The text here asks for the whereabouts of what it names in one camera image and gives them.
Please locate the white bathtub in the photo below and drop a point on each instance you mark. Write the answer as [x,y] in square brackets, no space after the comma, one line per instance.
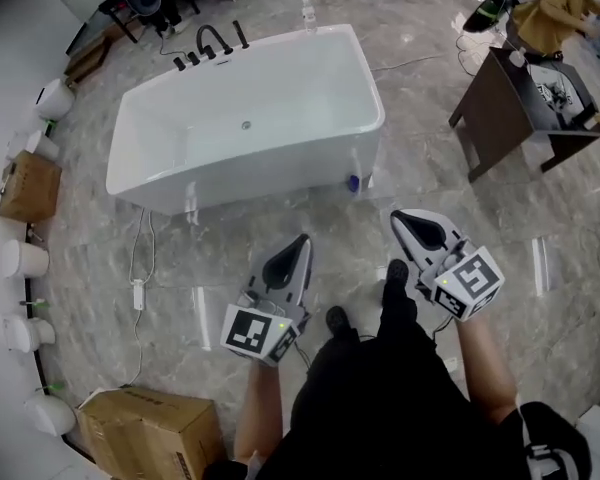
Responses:
[250,93]

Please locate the white toilet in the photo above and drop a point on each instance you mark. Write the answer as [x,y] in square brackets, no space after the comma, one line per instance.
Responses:
[42,145]
[25,259]
[27,333]
[50,414]
[55,100]

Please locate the white power strip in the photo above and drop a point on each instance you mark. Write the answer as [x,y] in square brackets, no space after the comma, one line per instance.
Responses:
[138,295]

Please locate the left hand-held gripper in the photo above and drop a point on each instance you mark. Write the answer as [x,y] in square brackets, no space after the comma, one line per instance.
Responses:
[252,330]

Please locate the dark wooden table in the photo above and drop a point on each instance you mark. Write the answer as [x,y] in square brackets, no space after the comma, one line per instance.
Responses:
[495,113]

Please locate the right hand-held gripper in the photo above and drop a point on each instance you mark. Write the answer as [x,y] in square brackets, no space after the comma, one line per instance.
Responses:
[472,283]

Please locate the black bag with green stripe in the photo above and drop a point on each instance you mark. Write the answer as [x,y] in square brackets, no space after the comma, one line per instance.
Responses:
[485,10]

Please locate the person's left forearm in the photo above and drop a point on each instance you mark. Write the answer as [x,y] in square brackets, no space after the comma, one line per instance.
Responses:
[257,413]

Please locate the black hand shower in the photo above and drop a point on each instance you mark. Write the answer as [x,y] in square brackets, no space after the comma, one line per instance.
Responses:
[240,34]

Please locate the black faucet knob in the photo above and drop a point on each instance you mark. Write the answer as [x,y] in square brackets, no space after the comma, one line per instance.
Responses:
[193,58]
[180,64]

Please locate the person's right black shoe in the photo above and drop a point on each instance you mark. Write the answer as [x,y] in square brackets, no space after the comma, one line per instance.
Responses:
[397,272]

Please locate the small white bottle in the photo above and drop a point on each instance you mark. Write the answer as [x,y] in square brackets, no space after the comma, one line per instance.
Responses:
[517,58]

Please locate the small cardboard box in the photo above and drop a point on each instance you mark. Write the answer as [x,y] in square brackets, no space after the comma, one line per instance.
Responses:
[30,188]

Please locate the large cardboard box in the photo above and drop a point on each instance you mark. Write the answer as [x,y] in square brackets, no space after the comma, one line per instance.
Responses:
[150,433]

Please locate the clear plastic bottle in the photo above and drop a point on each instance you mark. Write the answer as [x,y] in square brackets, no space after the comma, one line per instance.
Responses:
[309,18]

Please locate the person's left black shoe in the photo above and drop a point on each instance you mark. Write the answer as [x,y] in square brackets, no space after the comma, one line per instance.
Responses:
[337,319]

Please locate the blue plastic object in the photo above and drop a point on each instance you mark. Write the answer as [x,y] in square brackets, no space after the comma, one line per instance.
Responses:
[353,183]

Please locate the person's right forearm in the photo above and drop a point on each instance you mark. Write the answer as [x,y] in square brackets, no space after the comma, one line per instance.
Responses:
[487,373]

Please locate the person's black shoe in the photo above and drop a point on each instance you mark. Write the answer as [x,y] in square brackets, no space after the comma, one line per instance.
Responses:
[337,319]
[397,272]

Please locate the person's black clothing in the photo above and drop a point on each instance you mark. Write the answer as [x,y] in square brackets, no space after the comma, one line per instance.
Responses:
[380,408]

